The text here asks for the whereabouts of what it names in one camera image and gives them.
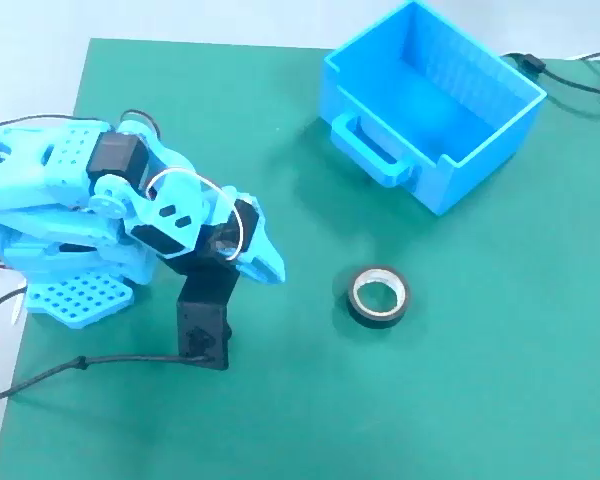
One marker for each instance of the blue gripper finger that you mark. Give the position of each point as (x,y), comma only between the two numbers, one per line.
(262,250)

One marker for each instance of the black tape roll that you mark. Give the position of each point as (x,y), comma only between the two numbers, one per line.
(375,321)

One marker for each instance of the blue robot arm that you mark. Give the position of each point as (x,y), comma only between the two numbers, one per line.
(55,165)

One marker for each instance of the blue perforated robot base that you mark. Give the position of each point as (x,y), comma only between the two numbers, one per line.
(80,300)

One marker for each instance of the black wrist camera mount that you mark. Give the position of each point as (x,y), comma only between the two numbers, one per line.
(202,325)

